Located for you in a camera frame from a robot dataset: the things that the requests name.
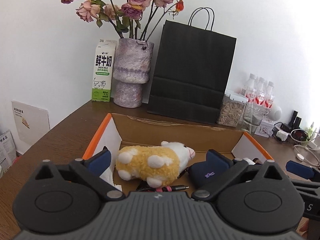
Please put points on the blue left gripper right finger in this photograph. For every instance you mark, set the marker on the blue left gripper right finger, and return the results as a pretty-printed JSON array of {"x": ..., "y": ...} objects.
[{"x": 216, "y": 163}]

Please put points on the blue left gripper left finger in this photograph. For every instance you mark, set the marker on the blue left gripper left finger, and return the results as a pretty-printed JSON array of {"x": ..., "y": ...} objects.
[{"x": 99, "y": 163}]

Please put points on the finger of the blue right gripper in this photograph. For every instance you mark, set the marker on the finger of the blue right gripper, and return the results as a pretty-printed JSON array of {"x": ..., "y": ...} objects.
[{"x": 299, "y": 170}]

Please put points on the white tissue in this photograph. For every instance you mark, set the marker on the white tissue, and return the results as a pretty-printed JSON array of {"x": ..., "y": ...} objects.
[{"x": 107, "y": 176}]

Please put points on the yellow white plush toy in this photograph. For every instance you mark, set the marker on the yellow white plush toy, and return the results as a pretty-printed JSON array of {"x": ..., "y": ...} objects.
[{"x": 159, "y": 166}]

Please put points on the red cardboard box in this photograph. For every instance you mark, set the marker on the red cardboard box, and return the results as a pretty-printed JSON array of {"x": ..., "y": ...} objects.
[{"x": 117, "y": 131}]

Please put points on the white power adapter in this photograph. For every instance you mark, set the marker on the white power adapter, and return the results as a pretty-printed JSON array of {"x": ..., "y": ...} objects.
[{"x": 282, "y": 135}]

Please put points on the clear jar of seeds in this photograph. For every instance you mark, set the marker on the clear jar of seeds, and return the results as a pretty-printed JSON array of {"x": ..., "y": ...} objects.
[{"x": 232, "y": 107}]

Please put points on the clear drinking glass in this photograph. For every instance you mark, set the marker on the clear drinking glass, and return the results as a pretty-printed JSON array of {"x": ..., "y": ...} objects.
[{"x": 251, "y": 118}]

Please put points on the white round speaker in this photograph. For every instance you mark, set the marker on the white round speaker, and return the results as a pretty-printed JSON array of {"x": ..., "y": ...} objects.
[{"x": 275, "y": 113}]

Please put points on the white board with label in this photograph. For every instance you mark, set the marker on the white board with label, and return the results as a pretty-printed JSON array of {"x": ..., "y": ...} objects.
[{"x": 32, "y": 123}]

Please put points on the water bottle red label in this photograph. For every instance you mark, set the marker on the water bottle red label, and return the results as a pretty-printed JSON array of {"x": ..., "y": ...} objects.
[
  {"x": 260, "y": 92},
  {"x": 269, "y": 97},
  {"x": 250, "y": 88}
]

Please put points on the black paper bag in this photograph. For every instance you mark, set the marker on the black paper bag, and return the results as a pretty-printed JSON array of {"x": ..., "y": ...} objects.
[{"x": 191, "y": 71}]

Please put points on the purple ceramic vase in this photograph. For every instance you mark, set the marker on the purple ceramic vase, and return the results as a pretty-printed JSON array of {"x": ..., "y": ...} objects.
[{"x": 131, "y": 71}]

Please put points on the green white milk carton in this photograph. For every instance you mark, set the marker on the green white milk carton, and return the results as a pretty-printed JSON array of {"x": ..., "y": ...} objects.
[{"x": 103, "y": 70}]

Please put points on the dried rose bouquet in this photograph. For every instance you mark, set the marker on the dried rose bouquet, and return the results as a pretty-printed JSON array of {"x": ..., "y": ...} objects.
[{"x": 132, "y": 17}]

